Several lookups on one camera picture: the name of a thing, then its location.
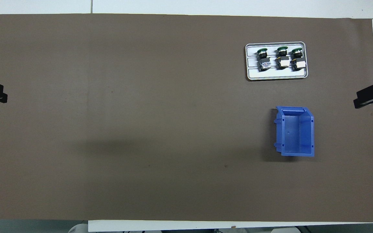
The green push button switch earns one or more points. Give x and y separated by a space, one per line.
264 61
298 61
283 60

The blue plastic storage bin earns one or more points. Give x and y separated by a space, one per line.
295 132

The grey metal tray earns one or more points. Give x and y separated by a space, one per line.
254 73

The brown table mat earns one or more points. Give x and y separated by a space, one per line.
141 97

